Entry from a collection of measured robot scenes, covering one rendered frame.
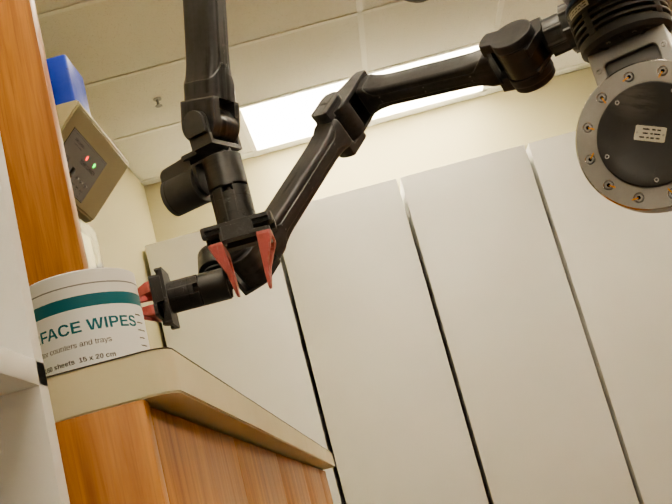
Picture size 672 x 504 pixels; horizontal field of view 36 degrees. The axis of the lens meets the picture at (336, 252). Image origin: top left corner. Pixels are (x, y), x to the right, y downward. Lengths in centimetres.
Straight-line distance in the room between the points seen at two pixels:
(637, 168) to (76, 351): 74
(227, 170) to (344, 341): 329
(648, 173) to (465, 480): 337
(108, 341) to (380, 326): 363
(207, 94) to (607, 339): 350
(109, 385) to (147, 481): 9
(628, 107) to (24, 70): 91
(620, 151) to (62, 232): 81
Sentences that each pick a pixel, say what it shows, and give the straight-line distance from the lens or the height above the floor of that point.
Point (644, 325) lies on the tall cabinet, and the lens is 485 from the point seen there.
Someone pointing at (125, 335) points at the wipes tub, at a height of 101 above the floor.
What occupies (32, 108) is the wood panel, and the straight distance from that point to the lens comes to 168.
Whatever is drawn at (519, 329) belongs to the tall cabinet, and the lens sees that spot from 475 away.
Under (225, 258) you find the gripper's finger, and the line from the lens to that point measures 144.
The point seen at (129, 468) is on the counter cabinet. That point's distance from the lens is 89.
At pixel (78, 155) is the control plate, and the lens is 184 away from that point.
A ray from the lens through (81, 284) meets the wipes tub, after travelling 116.
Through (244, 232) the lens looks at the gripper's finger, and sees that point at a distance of 144.
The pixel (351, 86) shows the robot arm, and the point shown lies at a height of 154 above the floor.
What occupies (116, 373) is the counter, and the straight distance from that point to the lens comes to 90.
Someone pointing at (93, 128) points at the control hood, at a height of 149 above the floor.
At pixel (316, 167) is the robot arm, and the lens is 191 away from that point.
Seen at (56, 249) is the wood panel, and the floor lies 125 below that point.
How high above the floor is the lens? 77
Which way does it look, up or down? 14 degrees up
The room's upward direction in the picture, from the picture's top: 15 degrees counter-clockwise
